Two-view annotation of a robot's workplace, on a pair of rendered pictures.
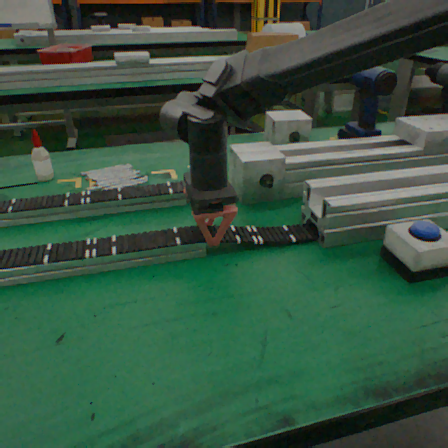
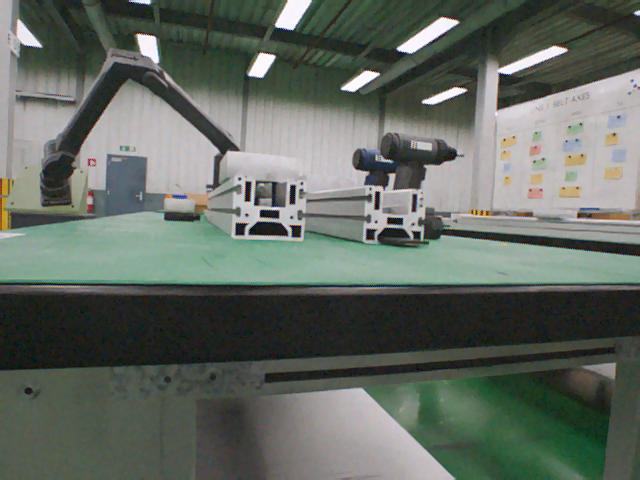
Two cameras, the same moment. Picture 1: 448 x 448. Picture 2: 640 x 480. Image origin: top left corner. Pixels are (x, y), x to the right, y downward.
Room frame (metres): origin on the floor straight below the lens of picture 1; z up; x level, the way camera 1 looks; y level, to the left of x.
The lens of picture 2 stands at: (0.85, -1.53, 0.82)
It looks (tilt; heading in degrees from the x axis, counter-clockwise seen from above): 3 degrees down; 87
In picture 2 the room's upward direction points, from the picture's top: 3 degrees clockwise
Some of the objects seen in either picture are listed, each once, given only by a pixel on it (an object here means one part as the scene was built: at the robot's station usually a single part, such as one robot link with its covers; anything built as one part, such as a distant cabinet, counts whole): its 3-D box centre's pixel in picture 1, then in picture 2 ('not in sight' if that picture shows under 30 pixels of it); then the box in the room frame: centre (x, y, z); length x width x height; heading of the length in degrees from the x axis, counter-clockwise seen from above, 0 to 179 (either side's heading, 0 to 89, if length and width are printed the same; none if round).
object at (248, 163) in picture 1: (257, 174); not in sight; (0.76, -0.07, 0.83); 0.12 x 0.09 x 0.10; 15
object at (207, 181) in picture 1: (208, 172); (220, 180); (0.55, 0.03, 0.92); 0.10 x 0.07 x 0.07; 15
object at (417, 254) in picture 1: (416, 246); (183, 209); (0.51, -0.30, 0.81); 0.10 x 0.08 x 0.06; 15
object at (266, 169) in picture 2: not in sight; (255, 179); (0.76, -0.79, 0.87); 0.16 x 0.11 x 0.07; 105
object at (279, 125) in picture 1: (288, 133); not in sight; (1.03, -0.17, 0.83); 0.11 x 0.10 x 0.10; 11
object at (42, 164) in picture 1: (40, 155); not in sight; (0.84, 0.42, 0.84); 0.04 x 0.04 x 0.12
